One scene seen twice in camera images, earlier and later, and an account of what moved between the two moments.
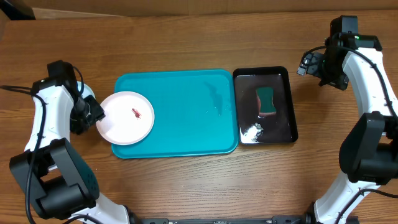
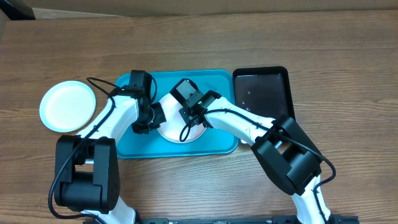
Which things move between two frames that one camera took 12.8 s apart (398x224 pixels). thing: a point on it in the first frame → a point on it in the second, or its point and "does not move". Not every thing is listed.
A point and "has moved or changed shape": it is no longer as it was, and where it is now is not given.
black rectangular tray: [265, 111] does not move
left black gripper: [97, 114] → [160, 118]
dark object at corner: [17, 10] does not move
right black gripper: [333, 78] → [187, 112]
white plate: [129, 118] has moved or changed shape
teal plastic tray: [194, 112] does not move
